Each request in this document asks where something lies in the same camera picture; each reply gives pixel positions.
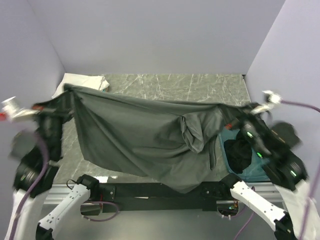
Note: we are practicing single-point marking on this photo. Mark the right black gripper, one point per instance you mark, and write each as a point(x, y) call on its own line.
point(232, 123)

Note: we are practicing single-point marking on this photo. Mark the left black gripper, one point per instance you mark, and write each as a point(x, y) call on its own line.
point(62, 104)

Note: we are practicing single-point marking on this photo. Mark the dark grey t shirt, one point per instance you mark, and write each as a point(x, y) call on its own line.
point(171, 142)

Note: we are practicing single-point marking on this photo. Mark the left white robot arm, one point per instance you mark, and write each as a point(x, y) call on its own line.
point(35, 174)

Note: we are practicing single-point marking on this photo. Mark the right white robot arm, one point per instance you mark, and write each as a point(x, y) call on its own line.
point(287, 175)

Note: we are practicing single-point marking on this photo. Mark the black t shirt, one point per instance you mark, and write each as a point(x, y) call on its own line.
point(238, 153)

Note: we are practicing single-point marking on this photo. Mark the teal plastic bin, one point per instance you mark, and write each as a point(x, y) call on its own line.
point(253, 173)

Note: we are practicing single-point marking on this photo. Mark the folded white t shirt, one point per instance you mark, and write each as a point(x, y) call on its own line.
point(97, 82)

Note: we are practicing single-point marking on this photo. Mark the black base beam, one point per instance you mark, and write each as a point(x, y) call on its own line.
point(208, 196)

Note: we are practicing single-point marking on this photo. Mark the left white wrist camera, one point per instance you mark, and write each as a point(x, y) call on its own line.
point(12, 112)

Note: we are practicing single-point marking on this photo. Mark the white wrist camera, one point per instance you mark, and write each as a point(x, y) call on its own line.
point(12, 112)
point(271, 99)

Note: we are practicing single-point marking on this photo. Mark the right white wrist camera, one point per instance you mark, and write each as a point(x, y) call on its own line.
point(271, 99)

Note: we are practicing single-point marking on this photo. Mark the aluminium frame rail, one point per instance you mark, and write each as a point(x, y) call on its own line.
point(57, 194)

